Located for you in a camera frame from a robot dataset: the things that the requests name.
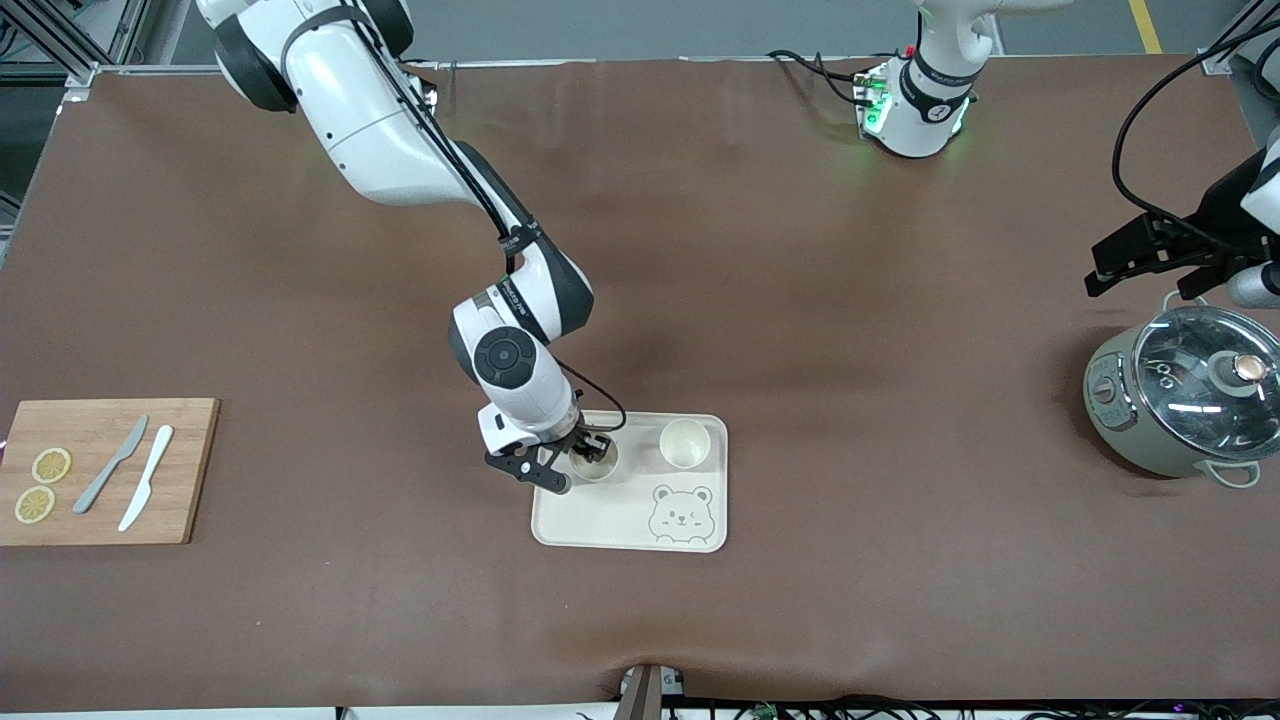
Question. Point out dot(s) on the bamboo cutting board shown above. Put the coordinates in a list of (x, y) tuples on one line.
[(100, 420)]

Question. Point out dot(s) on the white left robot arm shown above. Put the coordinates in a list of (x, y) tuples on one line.
[(925, 100)]

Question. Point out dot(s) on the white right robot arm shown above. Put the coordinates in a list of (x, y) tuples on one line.
[(370, 130)]

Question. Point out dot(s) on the glass pot lid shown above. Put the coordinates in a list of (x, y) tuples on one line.
[(1190, 400)]

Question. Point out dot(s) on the metal table edge bracket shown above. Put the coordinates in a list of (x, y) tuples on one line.
[(645, 695)]

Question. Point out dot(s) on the aluminium profile frame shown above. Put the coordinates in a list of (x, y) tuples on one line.
[(80, 82)]

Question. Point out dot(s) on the white plastic knife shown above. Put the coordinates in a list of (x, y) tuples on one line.
[(147, 475)]

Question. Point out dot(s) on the yellow lemon slice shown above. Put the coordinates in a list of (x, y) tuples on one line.
[(35, 505), (51, 466)]

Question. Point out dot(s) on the white bear print tray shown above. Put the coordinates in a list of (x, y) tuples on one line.
[(620, 520)]

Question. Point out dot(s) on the grey plastic knife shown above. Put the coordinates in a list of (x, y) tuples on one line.
[(112, 463)]

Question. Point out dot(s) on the white plastic cup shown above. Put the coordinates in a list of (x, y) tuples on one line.
[(685, 445), (597, 468)]

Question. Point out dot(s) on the brown table mat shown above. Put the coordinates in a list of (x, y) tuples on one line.
[(760, 300)]

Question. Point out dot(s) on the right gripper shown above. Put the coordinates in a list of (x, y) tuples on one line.
[(583, 438)]

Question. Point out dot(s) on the grey-green electric pot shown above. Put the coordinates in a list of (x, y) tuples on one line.
[(1120, 420)]

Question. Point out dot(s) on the aluminium table corner bracket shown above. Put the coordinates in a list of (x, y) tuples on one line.
[(1225, 62)]

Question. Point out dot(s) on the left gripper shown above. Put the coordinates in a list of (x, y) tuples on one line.
[(1216, 214)]

